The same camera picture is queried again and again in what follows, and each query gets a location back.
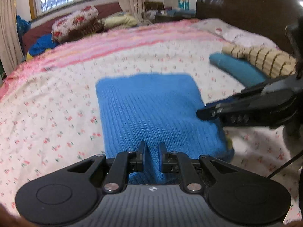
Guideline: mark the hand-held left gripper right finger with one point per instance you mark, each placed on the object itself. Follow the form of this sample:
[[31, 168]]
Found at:
[[162, 158]]

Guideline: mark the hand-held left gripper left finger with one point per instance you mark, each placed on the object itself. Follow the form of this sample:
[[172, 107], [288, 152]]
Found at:
[[143, 156]]

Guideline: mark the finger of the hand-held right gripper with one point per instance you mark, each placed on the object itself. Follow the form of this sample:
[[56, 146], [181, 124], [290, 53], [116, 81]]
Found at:
[[208, 114], [236, 97]]

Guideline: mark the blue striped knit sweater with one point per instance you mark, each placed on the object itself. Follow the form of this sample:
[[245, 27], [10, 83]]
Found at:
[[153, 113]]

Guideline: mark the person's right hand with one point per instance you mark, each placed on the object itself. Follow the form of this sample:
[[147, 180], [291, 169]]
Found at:
[[293, 137]]

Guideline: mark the teal folded cloth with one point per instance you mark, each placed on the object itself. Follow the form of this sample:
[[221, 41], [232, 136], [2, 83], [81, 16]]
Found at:
[[239, 68]]

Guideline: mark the beige striped folded sweater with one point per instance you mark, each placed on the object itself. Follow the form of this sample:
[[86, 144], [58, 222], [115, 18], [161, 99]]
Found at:
[[262, 58]]

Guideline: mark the dark brown wooden board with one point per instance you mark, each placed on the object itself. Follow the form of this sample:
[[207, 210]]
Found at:
[[241, 4]]

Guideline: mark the pink floral bedsheet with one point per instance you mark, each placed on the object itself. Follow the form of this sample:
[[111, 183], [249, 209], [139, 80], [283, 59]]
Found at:
[[54, 104]]

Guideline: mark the dark nightstand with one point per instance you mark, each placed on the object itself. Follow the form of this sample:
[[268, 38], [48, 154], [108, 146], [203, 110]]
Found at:
[[170, 15]]

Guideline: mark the pale yellow pillow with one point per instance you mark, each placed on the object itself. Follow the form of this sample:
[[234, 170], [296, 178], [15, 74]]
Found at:
[[120, 20]]

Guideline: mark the beige curtain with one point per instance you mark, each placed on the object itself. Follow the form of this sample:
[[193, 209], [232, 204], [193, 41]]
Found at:
[[131, 0], [9, 33]]

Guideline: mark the brown fuzzy cushion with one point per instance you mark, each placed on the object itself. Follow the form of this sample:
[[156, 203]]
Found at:
[[85, 30]]

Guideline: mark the blue crumpled cloth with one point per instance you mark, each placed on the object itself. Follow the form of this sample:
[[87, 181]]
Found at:
[[42, 45]]

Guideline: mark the red floral pillow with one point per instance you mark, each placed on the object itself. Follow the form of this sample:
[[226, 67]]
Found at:
[[73, 21]]

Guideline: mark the dark red headboard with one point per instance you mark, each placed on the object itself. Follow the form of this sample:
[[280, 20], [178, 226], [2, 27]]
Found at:
[[35, 32]]

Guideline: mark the blue knit hanging cloth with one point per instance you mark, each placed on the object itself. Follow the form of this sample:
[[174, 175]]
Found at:
[[22, 23]]

